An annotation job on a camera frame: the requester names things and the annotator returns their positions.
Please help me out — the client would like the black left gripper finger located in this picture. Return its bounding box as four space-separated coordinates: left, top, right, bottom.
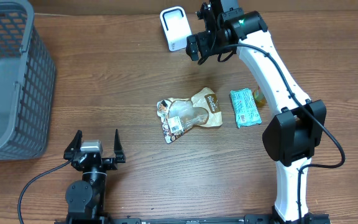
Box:
114 129 126 163
63 130 82 159

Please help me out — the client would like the brown snack packet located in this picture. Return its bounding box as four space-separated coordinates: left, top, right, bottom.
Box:
167 87 223 130

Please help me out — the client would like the white red snack wrapper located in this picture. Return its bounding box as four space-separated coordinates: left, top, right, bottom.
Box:
157 98 193 144

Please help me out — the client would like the teal tissue pack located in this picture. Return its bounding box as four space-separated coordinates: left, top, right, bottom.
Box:
230 88 262 128

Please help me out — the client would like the yellow oil bottle silver cap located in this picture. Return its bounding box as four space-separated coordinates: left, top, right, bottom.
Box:
252 87 267 107

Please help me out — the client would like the grey plastic mesh basket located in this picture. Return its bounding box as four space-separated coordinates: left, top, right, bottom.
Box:
0 0 57 161

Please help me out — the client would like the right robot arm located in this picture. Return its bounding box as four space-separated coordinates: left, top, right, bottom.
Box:
186 1 330 223

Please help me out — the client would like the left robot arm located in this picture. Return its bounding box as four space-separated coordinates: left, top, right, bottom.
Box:
63 130 126 223

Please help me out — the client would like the white barcode scanner stand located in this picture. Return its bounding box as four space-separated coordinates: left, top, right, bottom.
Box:
160 6 192 52

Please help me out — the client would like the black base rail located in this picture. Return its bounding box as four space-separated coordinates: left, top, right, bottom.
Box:
54 210 332 224

